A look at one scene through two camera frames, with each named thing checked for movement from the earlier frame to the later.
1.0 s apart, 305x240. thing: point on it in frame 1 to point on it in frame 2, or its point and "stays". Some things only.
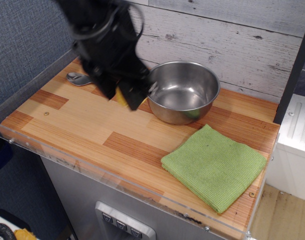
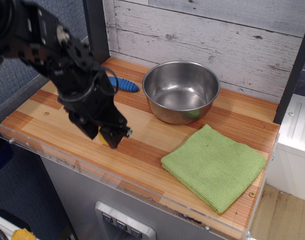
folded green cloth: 218,169 stays
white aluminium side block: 290,171 stays
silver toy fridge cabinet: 96,210 stays
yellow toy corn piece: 119,92 to 103,140
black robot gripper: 109,43 to 90,104
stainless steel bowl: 183,93 stays
